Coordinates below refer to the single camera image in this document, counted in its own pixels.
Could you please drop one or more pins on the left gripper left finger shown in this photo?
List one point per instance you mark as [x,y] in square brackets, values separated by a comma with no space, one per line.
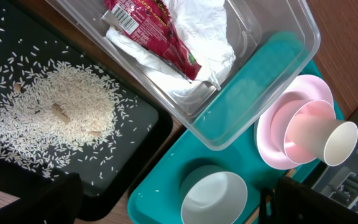
[59,202]

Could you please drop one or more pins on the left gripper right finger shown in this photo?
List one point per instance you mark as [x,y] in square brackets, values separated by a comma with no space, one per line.
[293,202]

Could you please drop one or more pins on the grey bowl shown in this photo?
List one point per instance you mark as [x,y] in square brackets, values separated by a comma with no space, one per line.
[211,194]

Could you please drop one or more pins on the white rice pile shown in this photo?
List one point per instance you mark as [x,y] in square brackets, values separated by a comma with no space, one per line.
[64,105]

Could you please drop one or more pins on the white napkin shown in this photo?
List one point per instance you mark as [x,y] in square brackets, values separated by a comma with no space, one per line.
[202,27]

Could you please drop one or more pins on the red snack wrapper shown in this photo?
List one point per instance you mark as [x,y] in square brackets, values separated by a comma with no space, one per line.
[144,30]

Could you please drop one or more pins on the pink plate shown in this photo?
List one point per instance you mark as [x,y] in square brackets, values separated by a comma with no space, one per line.
[306,92]

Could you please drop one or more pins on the white paper cup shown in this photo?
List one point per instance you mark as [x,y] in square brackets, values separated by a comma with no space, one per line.
[330,140]

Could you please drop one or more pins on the teal serving tray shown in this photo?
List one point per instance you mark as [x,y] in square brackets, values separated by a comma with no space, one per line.
[157,198]

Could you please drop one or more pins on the black tray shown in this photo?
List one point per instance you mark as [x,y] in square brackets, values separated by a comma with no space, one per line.
[67,109]

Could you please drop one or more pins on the clear plastic bin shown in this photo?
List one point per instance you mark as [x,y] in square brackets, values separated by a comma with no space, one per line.
[272,41]

